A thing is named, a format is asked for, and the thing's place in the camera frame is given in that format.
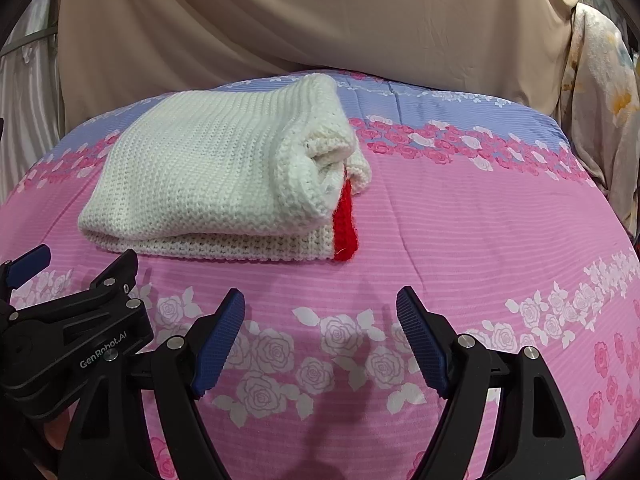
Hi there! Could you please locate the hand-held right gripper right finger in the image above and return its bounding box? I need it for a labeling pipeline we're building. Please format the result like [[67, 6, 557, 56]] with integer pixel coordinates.
[[396, 286, 586, 480]]

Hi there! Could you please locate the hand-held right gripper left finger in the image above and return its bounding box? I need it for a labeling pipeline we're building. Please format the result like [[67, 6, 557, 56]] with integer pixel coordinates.
[[65, 287, 247, 480]]

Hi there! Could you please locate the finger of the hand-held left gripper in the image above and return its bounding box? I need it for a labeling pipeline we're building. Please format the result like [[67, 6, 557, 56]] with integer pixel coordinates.
[[0, 244, 52, 293], [47, 249, 147, 322]]

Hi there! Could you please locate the white red navy knit sweater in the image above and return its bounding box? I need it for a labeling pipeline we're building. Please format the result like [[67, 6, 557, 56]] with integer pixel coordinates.
[[77, 73, 373, 263]]

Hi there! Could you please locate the pink blue floral bedsheet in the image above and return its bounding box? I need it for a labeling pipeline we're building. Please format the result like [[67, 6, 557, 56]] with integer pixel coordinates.
[[0, 67, 640, 480]]

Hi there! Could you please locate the grey striped curtain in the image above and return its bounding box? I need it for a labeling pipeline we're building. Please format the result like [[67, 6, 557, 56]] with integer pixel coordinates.
[[0, 0, 67, 188]]

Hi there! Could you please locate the cream floral curtain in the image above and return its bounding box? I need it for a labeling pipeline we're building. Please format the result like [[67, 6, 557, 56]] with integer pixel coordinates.
[[557, 2, 640, 243]]

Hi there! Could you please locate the beige cloth backdrop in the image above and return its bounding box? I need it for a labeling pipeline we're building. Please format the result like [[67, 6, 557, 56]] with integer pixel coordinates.
[[57, 0, 577, 128]]

